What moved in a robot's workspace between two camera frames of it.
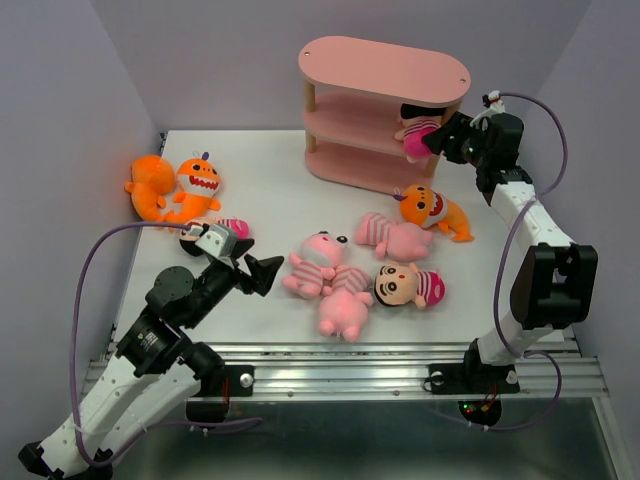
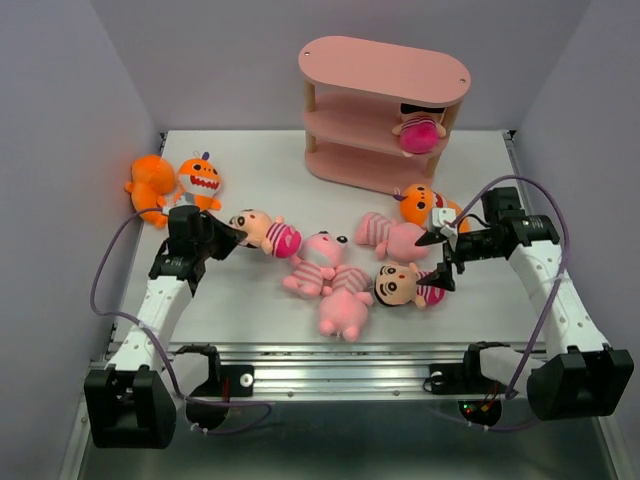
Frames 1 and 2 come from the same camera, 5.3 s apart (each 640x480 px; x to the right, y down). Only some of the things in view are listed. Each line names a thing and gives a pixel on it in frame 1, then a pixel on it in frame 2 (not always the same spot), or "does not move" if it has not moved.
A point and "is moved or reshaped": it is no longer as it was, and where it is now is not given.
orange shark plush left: x=198 y=179 does not move
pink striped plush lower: x=344 y=306 does not move
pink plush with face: x=315 y=263 does not move
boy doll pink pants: x=418 y=121 does not move
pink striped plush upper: x=399 y=241 does not move
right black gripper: x=447 y=138 to x=441 y=277
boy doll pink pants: x=188 y=241 is moved or reshaped
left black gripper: x=264 y=270 to x=230 y=237
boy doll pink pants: x=397 y=284 does not move
